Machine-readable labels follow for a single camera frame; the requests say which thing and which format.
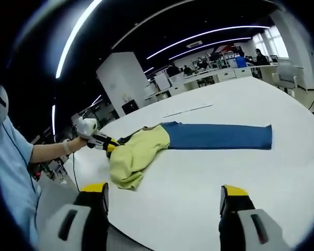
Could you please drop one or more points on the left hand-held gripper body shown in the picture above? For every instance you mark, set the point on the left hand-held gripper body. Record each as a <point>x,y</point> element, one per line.
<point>87,126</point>

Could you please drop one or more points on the ceiling air vent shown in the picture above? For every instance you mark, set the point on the ceiling air vent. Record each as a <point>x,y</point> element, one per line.
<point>193,44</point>

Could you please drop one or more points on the person's left hand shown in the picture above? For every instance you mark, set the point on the person's left hand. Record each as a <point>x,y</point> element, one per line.
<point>78,145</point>

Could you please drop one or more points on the grey office chair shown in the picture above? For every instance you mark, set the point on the grey office chair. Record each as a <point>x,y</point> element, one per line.
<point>286,74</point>

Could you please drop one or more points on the yellow blue colour-block garment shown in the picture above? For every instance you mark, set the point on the yellow blue colour-block garment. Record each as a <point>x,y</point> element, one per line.
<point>198,137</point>

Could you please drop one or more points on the curved white ceiling rail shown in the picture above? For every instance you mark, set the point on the curved white ceiling rail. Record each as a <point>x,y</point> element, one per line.
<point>151,22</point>

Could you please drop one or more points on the person's grey trousers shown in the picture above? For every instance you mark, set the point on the person's grey trousers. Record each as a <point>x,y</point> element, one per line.
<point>56,198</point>

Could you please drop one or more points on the white worn device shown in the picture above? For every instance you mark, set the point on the white worn device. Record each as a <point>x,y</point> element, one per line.
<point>2,103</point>

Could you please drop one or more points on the person in light blue shirt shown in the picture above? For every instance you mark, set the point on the person in light blue shirt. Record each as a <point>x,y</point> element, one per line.
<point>13,177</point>

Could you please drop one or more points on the black cabinet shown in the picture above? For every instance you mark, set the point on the black cabinet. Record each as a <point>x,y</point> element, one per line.
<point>130,107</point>

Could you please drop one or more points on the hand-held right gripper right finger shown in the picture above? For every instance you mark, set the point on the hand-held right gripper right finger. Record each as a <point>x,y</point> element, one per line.
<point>236,225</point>

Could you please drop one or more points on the blue box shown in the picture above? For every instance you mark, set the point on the blue box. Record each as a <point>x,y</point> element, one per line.
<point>241,62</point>

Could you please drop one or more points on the white square pillar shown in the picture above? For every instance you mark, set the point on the white square pillar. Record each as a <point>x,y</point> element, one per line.
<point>120,78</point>

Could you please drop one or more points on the white storage shelf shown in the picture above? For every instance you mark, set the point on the white storage shelf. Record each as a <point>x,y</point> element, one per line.
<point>224,58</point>

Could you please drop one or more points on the white counter with drawers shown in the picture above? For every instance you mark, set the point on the white counter with drawers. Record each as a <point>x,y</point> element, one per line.
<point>203,78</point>

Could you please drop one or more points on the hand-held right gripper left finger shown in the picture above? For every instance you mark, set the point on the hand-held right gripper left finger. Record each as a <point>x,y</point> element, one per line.
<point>78,230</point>

